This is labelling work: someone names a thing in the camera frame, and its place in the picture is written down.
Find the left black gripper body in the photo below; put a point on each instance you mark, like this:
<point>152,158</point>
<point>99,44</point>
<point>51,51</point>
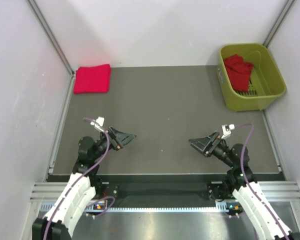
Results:
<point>102,144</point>

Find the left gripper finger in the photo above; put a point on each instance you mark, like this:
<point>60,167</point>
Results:
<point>121,143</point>
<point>116,134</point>

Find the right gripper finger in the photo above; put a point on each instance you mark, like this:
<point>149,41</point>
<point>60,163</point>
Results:
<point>201,148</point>
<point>203,142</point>

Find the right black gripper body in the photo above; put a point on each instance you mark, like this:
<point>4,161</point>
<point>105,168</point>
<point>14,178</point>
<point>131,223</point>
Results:
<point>221,151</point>

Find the bright pink t shirt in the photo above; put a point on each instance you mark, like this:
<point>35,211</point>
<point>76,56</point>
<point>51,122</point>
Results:
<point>92,80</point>

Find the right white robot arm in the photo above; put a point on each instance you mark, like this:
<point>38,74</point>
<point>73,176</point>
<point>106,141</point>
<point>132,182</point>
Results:
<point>241,184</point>

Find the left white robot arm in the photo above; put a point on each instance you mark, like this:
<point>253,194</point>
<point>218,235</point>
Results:
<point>83,185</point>

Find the dark red t shirt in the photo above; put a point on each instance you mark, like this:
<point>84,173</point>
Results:
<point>239,72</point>

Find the olive green plastic basket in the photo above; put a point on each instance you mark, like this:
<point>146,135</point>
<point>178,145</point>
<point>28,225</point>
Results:
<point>266,82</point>

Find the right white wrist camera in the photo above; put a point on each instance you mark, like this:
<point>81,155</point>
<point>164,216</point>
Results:
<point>227,130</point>

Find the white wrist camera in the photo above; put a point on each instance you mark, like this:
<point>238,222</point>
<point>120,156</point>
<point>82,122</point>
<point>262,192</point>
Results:
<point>98,124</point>
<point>227,130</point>

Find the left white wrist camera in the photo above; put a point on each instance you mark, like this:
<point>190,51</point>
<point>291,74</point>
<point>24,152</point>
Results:
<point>98,124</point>

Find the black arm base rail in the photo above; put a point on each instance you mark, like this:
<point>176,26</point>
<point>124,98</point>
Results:
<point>165,190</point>

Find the grey aluminium front rail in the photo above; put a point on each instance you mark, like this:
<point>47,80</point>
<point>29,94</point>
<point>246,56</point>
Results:
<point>274,191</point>

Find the slotted grey cable duct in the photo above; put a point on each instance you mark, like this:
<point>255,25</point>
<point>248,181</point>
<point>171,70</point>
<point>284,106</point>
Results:
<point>219,207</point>

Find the right aluminium frame post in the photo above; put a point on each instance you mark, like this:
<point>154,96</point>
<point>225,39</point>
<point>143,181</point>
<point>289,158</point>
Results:
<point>283,13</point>

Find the aluminium frame post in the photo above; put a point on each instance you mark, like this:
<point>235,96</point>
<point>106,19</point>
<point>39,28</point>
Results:
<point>283,13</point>
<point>50,35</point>

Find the left aluminium frame post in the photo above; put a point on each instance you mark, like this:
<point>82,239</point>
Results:
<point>50,35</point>

